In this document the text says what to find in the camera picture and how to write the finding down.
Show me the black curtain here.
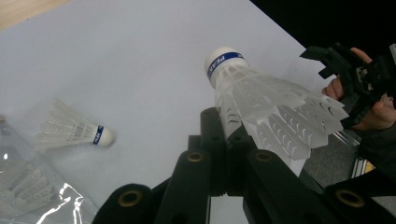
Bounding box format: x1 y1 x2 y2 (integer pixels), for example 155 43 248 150
250 0 396 60

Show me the clear plastic bag beige trim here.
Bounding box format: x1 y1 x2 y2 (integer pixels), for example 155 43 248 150
0 115 99 224

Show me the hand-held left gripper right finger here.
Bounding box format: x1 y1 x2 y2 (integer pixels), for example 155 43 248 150
226 123 260 198

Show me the white table cover sheet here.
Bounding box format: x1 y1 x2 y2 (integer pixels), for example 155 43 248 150
0 0 331 224

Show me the white shuttlecock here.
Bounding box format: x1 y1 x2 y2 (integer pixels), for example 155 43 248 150
204 46 349 176
35 98 116 153

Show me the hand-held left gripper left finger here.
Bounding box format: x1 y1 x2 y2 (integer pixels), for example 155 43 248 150
188 106 228 198

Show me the metal floor rail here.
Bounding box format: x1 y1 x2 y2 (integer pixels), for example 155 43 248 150
331 130 376 179

